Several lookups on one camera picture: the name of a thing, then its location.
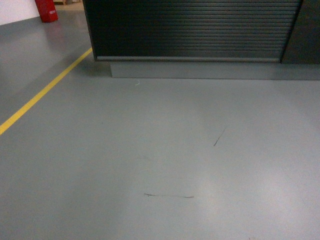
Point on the black checkout counter cabinet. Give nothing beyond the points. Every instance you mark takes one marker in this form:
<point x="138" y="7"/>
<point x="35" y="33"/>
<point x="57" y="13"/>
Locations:
<point x="207" y="39"/>

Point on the red fire extinguisher box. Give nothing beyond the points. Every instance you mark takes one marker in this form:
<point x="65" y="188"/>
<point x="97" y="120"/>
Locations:
<point x="47" y="10"/>

